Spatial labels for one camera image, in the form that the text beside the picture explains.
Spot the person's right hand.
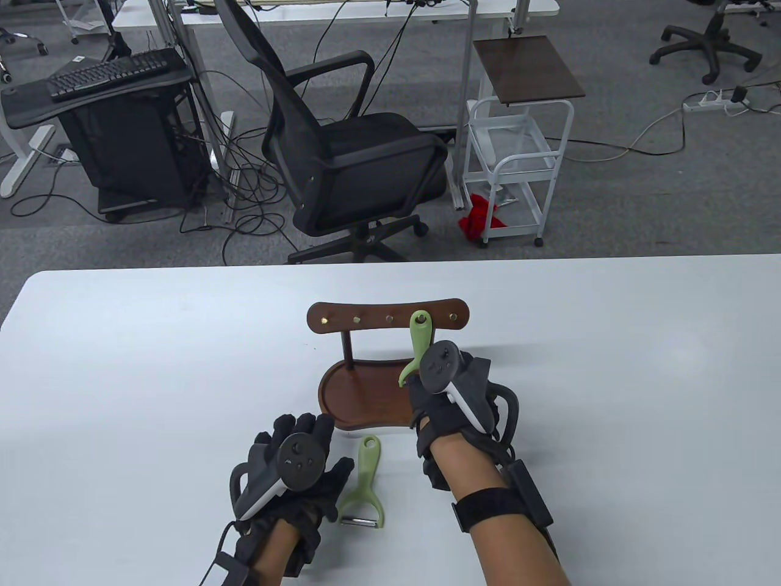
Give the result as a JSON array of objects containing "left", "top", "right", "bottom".
[{"left": 406, "top": 369, "right": 510, "bottom": 492}]

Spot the person's left hand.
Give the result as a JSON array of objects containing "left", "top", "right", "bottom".
[{"left": 231, "top": 413, "right": 355, "bottom": 577}]

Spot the green vegetable scraper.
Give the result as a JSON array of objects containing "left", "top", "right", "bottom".
[
  {"left": 398, "top": 310, "right": 435, "bottom": 388},
  {"left": 339, "top": 435, "right": 387, "bottom": 529}
]

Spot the brown wooden key rack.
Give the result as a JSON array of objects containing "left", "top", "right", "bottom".
[{"left": 306, "top": 298, "right": 470, "bottom": 430}]

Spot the person's right forearm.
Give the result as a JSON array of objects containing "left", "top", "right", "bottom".
[{"left": 430, "top": 435, "right": 573, "bottom": 586}]

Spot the black white left hand controller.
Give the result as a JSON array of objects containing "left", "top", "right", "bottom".
[{"left": 231, "top": 432, "right": 334, "bottom": 523}]

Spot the black white hand controller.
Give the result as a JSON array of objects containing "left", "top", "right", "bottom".
[
  {"left": 231, "top": 432, "right": 334, "bottom": 523},
  {"left": 421, "top": 340, "right": 520, "bottom": 440}
]

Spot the black white right hand controller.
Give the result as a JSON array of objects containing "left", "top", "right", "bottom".
[{"left": 421, "top": 340, "right": 520, "bottom": 440}]

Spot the red cloth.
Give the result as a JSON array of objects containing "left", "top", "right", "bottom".
[{"left": 459, "top": 194, "right": 508, "bottom": 240}]

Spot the white metal rolling cart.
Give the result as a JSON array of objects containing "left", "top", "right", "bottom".
[{"left": 462, "top": 96, "right": 575, "bottom": 248}]

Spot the black mesh office chair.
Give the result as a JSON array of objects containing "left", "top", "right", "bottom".
[{"left": 214, "top": 0, "right": 449, "bottom": 264}]

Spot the dark brown wooden board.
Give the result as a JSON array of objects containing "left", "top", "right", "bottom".
[{"left": 473, "top": 35, "right": 586, "bottom": 106}]

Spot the black computer tower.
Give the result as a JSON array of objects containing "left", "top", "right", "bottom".
[{"left": 56, "top": 82, "right": 211, "bottom": 223}]

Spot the white power strip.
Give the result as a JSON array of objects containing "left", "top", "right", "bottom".
[{"left": 682, "top": 90, "right": 750, "bottom": 115}]

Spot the white desk with metal legs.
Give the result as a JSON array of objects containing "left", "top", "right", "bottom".
[{"left": 112, "top": 0, "right": 560, "bottom": 223}]

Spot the white desk foot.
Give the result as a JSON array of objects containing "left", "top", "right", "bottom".
[{"left": 0, "top": 122, "right": 57, "bottom": 199}]

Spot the black office chair base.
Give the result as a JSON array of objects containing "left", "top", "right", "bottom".
[{"left": 649, "top": 0, "right": 763, "bottom": 86}]

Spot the black keyboard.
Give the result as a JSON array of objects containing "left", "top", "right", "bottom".
[{"left": 48, "top": 48, "right": 173, "bottom": 103}]

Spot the black keyboard tray table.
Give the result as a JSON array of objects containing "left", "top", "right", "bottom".
[{"left": 0, "top": 48, "right": 195, "bottom": 130}]

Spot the chrome chair wheel base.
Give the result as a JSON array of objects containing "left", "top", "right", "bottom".
[{"left": 0, "top": 27, "right": 49, "bottom": 84}]

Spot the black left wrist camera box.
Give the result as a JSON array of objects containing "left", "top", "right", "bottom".
[{"left": 214, "top": 552, "right": 255, "bottom": 586}]

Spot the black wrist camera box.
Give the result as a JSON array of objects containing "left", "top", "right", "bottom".
[
  {"left": 214, "top": 552, "right": 255, "bottom": 586},
  {"left": 452, "top": 459, "right": 556, "bottom": 535}
]

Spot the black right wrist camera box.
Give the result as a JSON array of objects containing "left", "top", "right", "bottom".
[{"left": 452, "top": 459, "right": 556, "bottom": 535}]

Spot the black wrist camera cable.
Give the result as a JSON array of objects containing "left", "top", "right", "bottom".
[{"left": 198, "top": 522, "right": 237, "bottom": 586}]

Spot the tangle of black floor cables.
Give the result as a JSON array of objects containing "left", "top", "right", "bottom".
[{"left": 177, "top": 119, "right": 295, "bottom": 264}]

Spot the long white floor cable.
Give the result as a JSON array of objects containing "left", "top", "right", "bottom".
[{"left": 561, "top": 105, "right": 704, "bottom": 163}]

